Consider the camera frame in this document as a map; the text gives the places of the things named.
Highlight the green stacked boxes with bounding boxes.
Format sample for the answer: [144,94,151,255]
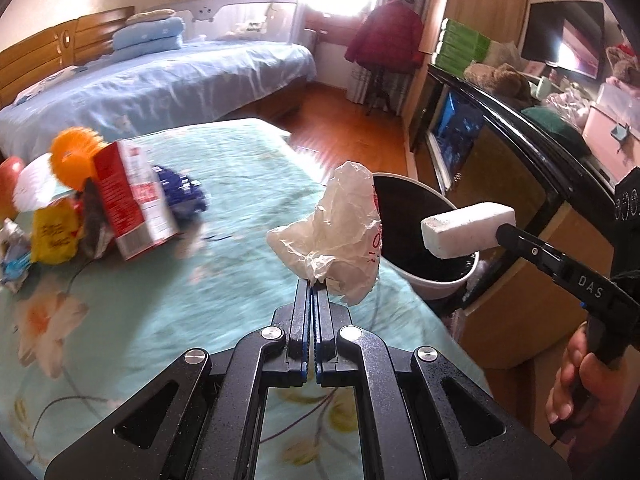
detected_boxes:
[431,18,491,78]

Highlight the wooden headboard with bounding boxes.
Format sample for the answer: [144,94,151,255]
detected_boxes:
[0,6,134,107]

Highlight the yellow snack packet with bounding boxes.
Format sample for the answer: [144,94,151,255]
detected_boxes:
[30,197,81,266]

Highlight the printed paper ball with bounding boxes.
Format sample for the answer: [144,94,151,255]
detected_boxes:
[1,219,32,294]

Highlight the orange spiky ball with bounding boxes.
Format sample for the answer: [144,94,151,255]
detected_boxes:
[50,127,107,192]

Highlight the dark green cushion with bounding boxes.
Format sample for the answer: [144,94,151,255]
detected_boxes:
[521,106,591,158]

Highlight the white bed guard rail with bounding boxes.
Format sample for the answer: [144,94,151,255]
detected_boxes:
[150,0,306,44]

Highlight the white foam fruit net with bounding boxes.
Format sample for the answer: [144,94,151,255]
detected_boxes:
[12,153,74,212]

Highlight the blue snack wrapper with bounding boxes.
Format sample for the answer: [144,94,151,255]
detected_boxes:
[152,165,208,222]

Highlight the dark red hanging jacket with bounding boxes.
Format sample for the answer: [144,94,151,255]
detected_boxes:
[344,1,424,74]

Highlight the pink storage box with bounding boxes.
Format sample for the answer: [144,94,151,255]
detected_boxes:
[582,77,639,183]

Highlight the blue folded pillow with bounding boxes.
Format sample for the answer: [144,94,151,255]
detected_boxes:
[112,16,186,58]

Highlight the green floral bed cover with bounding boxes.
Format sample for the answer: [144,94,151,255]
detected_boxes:
[0,117,494,480]

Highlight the brown plush toy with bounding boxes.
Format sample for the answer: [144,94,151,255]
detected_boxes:
[463,63,533,107]

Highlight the white plastic bag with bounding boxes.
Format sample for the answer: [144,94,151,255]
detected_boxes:
[266,162,382,306]

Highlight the blue bed cover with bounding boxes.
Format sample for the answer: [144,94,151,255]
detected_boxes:
[1,41,317,162]

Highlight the person's right hand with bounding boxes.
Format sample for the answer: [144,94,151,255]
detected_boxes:
[546,323,639,464]

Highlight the red white carton box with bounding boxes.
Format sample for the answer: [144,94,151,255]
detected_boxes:
[92,140,179,261]

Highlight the black glass TV cabinet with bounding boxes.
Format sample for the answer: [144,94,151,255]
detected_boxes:
[406,63,618,311]

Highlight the red yellow apple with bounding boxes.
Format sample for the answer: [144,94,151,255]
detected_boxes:
[0,156,25,220]

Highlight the black flat screen television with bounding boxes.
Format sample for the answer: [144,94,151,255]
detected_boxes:
[522,0,604,79]

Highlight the white foam block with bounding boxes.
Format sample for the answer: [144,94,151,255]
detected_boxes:
[421,202,515,259]

